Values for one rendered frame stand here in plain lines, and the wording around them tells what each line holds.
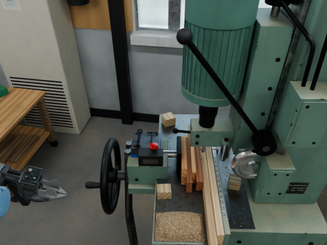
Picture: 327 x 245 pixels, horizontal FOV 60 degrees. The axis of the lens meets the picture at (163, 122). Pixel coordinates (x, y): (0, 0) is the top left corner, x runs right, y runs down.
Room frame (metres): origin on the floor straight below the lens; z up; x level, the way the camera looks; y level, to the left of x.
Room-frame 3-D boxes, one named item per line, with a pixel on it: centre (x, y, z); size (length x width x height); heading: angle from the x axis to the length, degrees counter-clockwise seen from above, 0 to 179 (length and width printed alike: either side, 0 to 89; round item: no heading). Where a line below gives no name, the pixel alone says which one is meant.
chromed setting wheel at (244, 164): (0.59, -0.27, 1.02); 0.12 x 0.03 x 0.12; 89
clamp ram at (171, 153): (0.70, -0.02, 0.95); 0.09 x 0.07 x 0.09; 179
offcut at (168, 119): (0.94, -0.02, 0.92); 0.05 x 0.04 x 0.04; 115
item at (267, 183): (0.56, -0.32, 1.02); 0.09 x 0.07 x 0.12; 179
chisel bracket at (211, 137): (0.72, -0.16, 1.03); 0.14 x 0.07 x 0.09; 89
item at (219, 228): (0.70, -0.16, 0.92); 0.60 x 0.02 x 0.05; 179
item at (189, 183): (0.68, -0.09, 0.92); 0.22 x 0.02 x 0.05; 179
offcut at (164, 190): (0.57, 0.00, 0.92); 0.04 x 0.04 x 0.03; 4
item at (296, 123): (0.56, -0.35, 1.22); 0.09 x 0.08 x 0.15; 89
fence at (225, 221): (0.70, -0.18, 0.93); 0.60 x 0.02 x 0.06; 179
